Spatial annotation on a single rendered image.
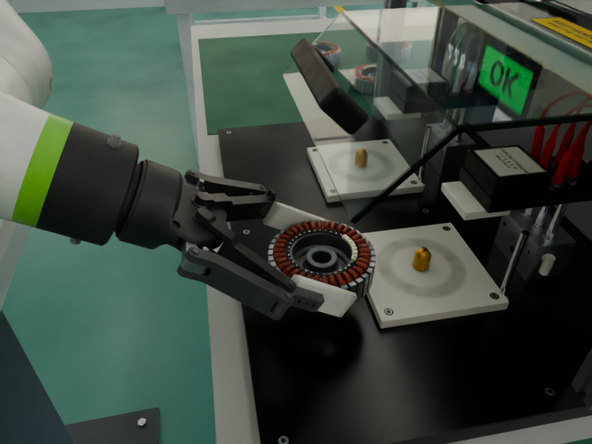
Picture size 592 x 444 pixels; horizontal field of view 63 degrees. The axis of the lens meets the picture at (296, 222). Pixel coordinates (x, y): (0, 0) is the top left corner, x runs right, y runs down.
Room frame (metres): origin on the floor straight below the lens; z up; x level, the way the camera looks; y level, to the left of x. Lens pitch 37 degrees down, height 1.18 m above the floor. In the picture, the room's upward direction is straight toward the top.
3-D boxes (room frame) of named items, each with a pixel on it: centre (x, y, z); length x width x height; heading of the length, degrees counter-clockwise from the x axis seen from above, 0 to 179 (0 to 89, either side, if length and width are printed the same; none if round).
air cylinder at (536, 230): (0.46, -0.29, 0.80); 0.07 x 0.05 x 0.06; 11
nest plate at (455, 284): (0.43, -0.15, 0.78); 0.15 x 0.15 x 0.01; 11
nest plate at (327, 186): (0.67, -0.11, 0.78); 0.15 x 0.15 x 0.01; 11
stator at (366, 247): (0.38, -0.03, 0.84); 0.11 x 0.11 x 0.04
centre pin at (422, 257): (0.43, -0.15, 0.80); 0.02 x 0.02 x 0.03
